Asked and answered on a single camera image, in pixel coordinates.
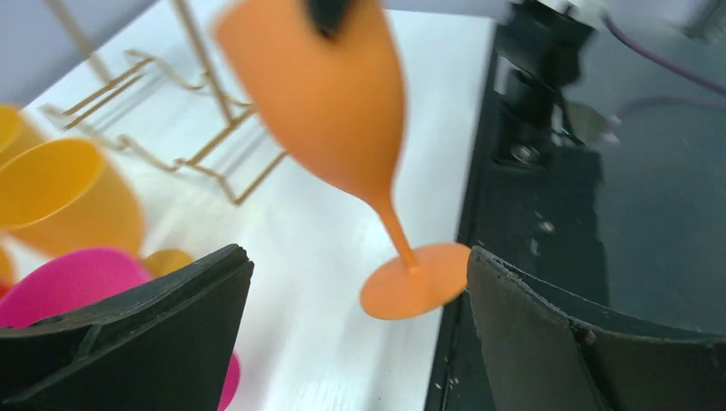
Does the red plastic wine glass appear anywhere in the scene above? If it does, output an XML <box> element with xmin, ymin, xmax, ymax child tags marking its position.
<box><xmin>0</xmin><ymin>248</ymin><xmax>15</xmax><ymax>297</ymax></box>

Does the gold wire glass rack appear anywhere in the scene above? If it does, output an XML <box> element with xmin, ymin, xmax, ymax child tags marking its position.
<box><xmin>40</xmin><ymin>1</ymin><xmax>288</xmax><ymax>206</ymax></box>

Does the yellow wine glass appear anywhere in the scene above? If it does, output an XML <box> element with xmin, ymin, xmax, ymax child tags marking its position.
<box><xmin>1</xmin><ymin>138</ymin><xmax>193</xmax><ymax>277</ymax></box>
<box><xmin>0</xmin><ymin>104</ymin><xmax>48</xmax><ymax>166</ymax></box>

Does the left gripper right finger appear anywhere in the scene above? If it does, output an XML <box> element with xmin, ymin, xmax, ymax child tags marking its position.
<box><xmin>467</xmin><ymin>247</ymin><xmax>725</xmax><ymax>410</ymax></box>

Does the pink plastic wine glass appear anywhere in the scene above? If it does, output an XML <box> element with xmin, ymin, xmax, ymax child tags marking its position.
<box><xmin>0</xmin><ymin>247</ymin><xmax>241</xmax><ymax>411</ymax></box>

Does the orange plastic wine glass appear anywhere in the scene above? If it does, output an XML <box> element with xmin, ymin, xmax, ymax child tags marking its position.
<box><xmin>214</xmin><ymin>1</ymin><xmax>470</xmax><ymax>320</ymax></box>

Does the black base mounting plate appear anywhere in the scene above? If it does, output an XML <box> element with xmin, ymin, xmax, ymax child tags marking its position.
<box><xmin>424</xmin><ymin>25</ymin><xmax>609</xmax><ymax>410</ymax></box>

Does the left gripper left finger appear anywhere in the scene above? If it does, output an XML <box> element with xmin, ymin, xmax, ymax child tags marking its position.
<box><xmin>0</xmin><ymin>244</ymin><xmax>255</xmax><ymax>411</ymax></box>

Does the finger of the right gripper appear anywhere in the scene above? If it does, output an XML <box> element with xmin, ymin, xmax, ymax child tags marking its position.
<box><xmin>305</xmin><ymin>0</ymin><xmax>354</xmax><ymax>40</ymax></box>

